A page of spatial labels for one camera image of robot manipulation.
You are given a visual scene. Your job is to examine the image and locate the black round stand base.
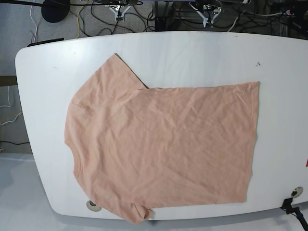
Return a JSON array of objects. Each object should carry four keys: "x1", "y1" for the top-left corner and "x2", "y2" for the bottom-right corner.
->
[{"x1": 41, "y1": 0, "x2": 70, "y2": 23}]

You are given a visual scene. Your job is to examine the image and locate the table cable grommet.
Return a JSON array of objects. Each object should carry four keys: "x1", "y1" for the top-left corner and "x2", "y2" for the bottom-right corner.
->
[
  {"x1": 291, "y1": 186, "x2": 304, "y2": 198},
  {"x1": 86, "y1": 200, "x2": 102, "y2": 212}
]

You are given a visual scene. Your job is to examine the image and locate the left table cable grommet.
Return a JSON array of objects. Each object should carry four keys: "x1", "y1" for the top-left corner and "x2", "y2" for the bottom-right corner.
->
[{"x1": 86, "y1": 200, "x2": 102, "y2": 212}]

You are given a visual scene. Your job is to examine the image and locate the right table cable grommet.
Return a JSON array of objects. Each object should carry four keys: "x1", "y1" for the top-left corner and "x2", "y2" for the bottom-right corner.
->
[{"x1": 291, "y1": 186, "x2": 304, "y2": 198}]

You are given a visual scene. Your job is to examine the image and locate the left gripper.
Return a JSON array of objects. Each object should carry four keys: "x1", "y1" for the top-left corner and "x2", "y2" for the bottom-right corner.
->
[{"x1": 196, "y1": 6, "x2": 223, "y2": 27}]

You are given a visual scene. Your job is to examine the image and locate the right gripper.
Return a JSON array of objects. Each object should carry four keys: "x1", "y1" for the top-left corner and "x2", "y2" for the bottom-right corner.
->
[{"x1": 106, "y1": 5, "x2": 131, "y2": 22}]

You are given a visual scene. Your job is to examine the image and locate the yellow cable on floor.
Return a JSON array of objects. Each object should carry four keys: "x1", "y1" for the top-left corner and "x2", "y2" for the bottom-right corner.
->
[{"x1": 76, "y1": 0, "x2": 91, "y2": 39}]

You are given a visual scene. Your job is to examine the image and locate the peach pink T-shirt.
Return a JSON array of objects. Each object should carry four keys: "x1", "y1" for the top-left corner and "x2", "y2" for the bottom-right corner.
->
[{"x1": 64, "y1": 54, "x2": 259, "y2": 225}]

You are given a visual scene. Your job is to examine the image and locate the white cable on floor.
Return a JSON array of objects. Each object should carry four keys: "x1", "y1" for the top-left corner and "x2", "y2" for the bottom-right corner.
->
[{"x1": 29, "y1": 4, "x2": 39, "y2": 42}]

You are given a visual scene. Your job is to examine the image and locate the black aluminium frame post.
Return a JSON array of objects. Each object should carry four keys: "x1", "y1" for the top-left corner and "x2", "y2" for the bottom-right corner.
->
[{"x1": 152, "y1": 0, "x2": 174, "y2": 32}]

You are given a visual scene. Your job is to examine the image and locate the black cables on floor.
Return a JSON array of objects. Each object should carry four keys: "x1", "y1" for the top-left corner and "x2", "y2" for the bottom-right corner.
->
[{"x1": 79, "y1": 0, "x2": 156, "y2": 37}]

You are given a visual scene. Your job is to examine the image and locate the black clamp with cable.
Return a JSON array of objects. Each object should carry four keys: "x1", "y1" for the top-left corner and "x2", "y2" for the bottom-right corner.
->
[{"x1": 281, "y1": 198, "x2": 308, "y2": 231}]

